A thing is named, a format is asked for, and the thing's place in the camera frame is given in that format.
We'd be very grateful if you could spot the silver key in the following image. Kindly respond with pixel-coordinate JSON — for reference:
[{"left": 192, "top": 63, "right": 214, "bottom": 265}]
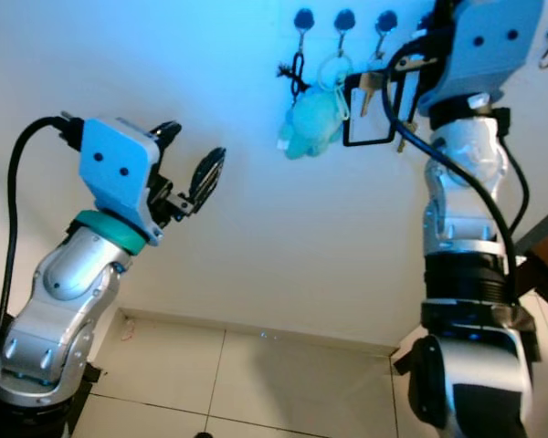
[{"left": 356, "top": 71, "right": 386, "bottom": 118}]

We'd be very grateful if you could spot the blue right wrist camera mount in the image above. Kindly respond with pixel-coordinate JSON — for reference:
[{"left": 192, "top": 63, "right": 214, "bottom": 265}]
[{"left": 418, "top": 0, "right": 545, "bottom": 117}]

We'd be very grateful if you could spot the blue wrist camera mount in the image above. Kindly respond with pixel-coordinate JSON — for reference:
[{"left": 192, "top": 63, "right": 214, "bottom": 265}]
[
  {"left": 78, "top": 116, "right": 161, "bottom": 247},
  {"left": 418, "top": 0, "right": 545, "bottom": 117}
]

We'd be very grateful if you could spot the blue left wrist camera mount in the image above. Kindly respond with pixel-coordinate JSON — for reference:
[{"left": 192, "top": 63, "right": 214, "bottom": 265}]
[{"left": 78, "top": 116, "right": 161, "bottom": 247}]

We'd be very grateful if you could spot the teal plush keychain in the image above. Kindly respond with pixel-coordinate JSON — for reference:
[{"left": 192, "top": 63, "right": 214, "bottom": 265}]
[{"left": 277, "top": 52, "right": 353, "bottom": 162}]

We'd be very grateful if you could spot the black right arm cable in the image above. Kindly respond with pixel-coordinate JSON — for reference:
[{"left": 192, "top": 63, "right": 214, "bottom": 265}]
[{"left": 382, "top": 36, "right": 523, "bottom": 308}]

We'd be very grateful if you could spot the black frame card holder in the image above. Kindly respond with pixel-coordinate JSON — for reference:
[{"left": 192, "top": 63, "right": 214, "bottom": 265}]
[{"left": 342, "top": 66, "right": 423, "bottom": 147}]

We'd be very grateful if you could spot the black tassel keychain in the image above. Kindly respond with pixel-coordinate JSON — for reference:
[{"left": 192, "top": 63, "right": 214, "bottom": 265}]
[{"left": 277, "top": 50, "right": 308, "bottom": 98}]

